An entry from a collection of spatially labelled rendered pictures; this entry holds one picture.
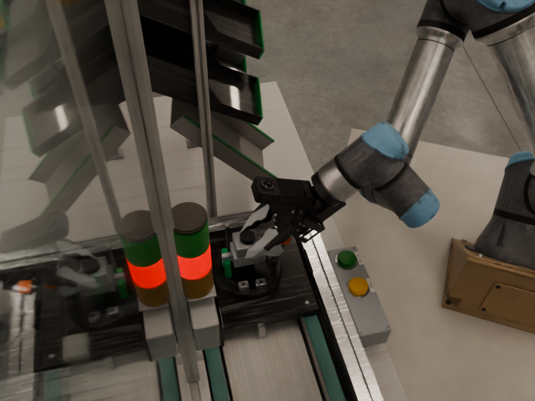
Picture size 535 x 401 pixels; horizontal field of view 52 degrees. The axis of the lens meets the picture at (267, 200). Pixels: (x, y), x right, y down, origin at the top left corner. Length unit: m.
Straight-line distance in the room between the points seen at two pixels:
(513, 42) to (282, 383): 0.74
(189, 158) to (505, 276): 0.85
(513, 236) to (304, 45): 2.48
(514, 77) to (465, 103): 2.21
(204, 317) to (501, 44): 0.68
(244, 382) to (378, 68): 2.56
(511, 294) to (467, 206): 0.35
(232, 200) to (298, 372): 0.51
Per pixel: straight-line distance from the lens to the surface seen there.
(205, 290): 0.79
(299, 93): 3.14
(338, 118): 3.00
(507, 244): 1.24
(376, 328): 1.14
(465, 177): 1.60
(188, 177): 1.49
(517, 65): 1.07
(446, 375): 1.25
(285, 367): 1.13
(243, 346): 1.14
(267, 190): 0.97
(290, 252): 1.20
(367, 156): 0.96
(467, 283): 1.24
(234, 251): 1.09
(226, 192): 1.45
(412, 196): 0.99
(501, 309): 1.30
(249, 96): 1.20
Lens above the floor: 1.95
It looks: 49 degrees down
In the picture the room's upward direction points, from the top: 2 degrees clockwise
